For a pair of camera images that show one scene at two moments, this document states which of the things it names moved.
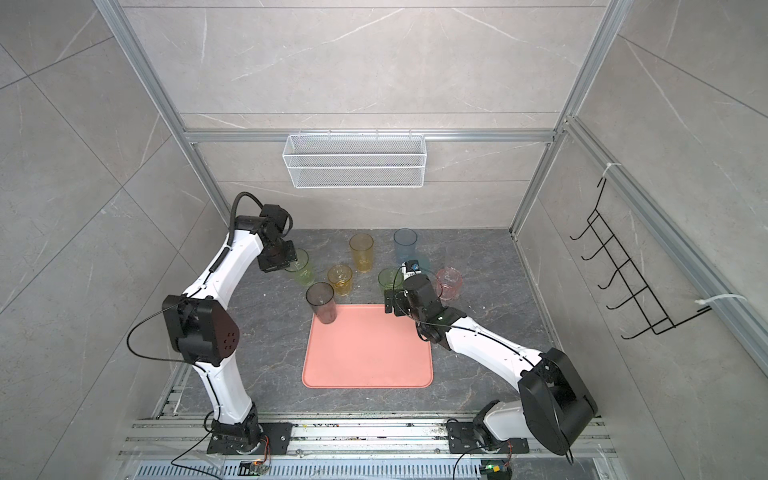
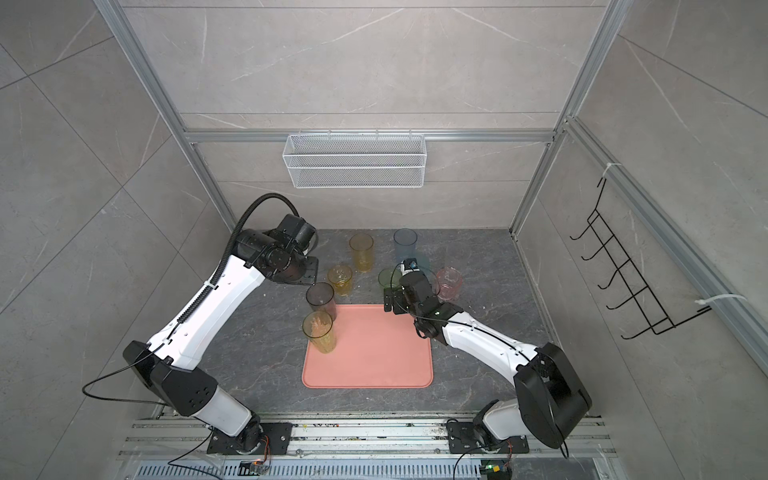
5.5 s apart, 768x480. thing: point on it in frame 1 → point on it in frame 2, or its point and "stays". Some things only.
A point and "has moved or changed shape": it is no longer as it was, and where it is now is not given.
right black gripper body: [403, 304] stays
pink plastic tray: [365, 347] stays
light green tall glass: [301, 269] has moved or changed shape
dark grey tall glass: [321, 295] stays
